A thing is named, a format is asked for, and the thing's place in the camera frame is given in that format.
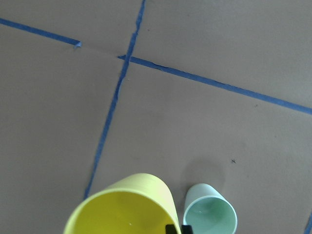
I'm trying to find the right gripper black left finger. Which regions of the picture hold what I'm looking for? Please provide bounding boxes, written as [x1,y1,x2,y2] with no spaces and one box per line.
[165,224,180,234]

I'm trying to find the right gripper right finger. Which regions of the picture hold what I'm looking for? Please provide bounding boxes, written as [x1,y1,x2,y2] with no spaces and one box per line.
[181,225,193,234]

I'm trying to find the yellow plastic cup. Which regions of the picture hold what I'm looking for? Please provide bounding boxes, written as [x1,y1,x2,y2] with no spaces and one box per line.
[63,173,181,234]

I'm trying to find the green plastic cup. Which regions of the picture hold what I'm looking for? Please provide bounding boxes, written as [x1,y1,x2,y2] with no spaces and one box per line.
[183,183,238,234]

